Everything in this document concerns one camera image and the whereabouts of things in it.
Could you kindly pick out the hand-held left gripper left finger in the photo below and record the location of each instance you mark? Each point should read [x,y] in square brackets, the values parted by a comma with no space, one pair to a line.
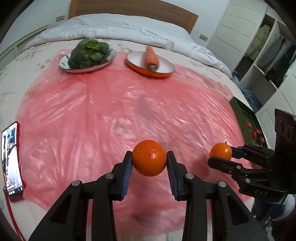
[127,172]

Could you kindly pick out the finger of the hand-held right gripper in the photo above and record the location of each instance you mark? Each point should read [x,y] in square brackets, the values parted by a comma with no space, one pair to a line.
[229,165]
[238,152]

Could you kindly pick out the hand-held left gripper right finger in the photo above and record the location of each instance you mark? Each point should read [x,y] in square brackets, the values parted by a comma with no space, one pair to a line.
[172,175]

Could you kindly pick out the orange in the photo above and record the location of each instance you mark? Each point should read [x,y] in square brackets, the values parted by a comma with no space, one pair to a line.
[220,151]
[149,161]

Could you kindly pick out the green tray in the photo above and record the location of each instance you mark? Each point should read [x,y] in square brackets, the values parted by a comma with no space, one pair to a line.
[245,115]

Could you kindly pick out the person's right hand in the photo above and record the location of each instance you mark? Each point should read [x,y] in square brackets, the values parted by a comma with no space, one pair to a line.
[286,206]

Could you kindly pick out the blue folded towel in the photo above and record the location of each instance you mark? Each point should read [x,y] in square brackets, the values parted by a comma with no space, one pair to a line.
[252,99]

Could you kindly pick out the pink plastic sheet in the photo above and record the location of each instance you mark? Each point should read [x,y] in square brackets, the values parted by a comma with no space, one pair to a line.
[104,115]

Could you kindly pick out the dark patterned hanging garment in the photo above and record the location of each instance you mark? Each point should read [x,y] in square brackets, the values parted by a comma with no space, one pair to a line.
[285,62]

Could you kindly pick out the blue hanging shirt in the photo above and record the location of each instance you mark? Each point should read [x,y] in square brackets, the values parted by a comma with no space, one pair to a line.
[272,52]

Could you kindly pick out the orange and white plate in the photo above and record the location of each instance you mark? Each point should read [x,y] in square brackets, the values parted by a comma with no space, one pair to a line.
[136,60]

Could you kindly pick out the green puffer jacket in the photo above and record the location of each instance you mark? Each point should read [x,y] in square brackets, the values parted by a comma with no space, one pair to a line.
[259,40]

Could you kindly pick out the white plate with dark rim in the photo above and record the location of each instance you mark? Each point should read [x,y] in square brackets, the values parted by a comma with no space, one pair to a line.
[108,59]

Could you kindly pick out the smartphone in red case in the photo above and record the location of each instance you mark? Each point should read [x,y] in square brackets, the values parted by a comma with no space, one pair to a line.
[11,160]

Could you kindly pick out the carrot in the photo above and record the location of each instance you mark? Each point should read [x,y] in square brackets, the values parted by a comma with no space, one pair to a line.
[150,58]

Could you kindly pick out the bok choy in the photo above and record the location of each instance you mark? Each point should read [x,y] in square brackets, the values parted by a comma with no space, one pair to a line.
[89,54]

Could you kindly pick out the white wardrobe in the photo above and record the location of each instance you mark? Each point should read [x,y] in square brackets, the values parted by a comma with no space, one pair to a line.
[233,25]

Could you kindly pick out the white duvet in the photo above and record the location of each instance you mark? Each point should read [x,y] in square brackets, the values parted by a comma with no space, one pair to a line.
[138,30]

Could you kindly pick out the wooden headboard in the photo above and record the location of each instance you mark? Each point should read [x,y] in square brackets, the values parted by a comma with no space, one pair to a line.
[138,8]

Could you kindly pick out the white slatted radiator cover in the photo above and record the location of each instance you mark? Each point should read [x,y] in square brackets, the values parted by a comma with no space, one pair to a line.
[18,44]

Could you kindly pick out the wall switch plate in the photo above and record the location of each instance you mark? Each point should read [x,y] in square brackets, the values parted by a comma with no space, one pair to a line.
[203,37]

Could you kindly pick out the wall socket plate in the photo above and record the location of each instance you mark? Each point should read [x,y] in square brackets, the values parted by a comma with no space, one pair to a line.
[60,17]

